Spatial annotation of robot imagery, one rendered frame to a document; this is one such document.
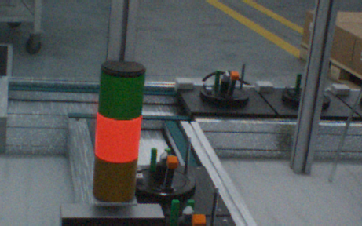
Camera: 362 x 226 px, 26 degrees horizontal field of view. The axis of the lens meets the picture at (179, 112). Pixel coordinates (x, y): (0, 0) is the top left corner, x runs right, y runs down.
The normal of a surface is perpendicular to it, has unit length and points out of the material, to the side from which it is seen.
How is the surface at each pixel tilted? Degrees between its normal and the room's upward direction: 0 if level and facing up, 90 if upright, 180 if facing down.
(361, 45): 90
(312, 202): 0
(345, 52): 90
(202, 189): 0
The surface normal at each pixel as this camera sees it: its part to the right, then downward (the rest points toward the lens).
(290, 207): 0.10, -0.94
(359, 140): 0.18, 0.34
